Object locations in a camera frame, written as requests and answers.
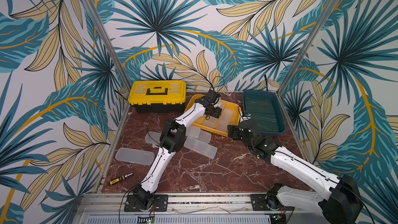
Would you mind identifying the yellow plastic tray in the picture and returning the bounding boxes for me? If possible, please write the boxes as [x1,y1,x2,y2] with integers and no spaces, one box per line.
[192,100,240,137]

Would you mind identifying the teal plastic tray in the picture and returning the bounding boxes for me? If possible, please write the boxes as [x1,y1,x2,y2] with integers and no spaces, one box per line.
[243,90,286,136]

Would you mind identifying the clear pencil case top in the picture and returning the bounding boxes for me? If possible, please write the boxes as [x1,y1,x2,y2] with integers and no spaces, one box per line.
[186,125,201,139]

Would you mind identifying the yellow black toolbox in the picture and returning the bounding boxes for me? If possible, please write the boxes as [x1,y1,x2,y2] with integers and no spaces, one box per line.
[128,80,187,114]

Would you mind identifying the clear pencil case labelled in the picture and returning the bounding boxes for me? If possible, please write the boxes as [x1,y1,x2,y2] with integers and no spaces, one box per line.
[203,102,225,128]

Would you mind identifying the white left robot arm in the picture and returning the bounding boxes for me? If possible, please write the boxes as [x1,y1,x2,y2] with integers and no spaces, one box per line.
[132,89,221,210]

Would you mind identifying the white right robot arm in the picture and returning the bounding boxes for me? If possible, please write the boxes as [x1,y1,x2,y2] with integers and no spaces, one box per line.
[228,119,364,224]

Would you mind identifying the clear ribbed pencil case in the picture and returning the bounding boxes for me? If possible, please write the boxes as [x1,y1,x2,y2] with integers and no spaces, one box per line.
[198,130,212,144]

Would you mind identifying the clear pencil case pink inside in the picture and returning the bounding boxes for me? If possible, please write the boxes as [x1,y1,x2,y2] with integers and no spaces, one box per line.
[183,137,218,159]

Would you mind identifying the black yellow screwdriver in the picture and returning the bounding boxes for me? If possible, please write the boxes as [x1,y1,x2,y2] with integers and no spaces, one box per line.
[109,173,134,186]

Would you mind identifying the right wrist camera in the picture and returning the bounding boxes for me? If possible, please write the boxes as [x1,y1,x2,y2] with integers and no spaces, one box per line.
[240,111,251,122]

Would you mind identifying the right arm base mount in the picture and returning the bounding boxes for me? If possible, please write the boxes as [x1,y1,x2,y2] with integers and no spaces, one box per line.
[250,194,294,212]

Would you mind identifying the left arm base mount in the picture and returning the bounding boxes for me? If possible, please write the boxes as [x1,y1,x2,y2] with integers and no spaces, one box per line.
[124,195,169,213]

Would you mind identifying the aluminium front rail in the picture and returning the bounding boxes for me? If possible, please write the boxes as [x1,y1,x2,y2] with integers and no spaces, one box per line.
[73,192,322,224]

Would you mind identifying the left aluminium frame post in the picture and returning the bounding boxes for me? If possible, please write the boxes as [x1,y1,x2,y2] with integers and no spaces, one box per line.
[82,0,132,89]

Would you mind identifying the aluminium frame post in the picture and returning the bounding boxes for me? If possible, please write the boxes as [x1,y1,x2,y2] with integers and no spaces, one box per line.
[277,0,339,96]
[82,0,132,89]

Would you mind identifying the right aluminium frame post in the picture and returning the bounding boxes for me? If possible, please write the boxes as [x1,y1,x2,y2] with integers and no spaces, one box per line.
[277,0,339,96]

